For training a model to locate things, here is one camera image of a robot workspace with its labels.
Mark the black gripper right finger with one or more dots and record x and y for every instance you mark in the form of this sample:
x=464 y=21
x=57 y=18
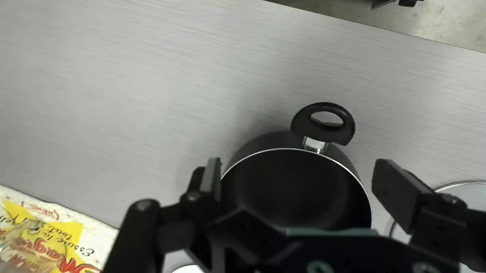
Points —
x=400 y=194

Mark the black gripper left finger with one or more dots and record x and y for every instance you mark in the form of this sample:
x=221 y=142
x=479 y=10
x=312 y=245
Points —
x=212 y=177

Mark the glass lid with black knob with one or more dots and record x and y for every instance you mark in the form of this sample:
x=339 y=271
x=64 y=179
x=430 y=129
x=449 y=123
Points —
x=473 y=194

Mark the black cooking pot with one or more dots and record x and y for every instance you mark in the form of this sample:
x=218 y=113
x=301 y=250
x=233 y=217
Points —
x=298 y=186

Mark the cream printed kitchen towel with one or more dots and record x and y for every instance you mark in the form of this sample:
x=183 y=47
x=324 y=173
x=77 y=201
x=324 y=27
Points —
x=66 y=236

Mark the small clear glass bottle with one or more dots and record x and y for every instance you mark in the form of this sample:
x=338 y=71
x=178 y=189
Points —
x=17 y=244

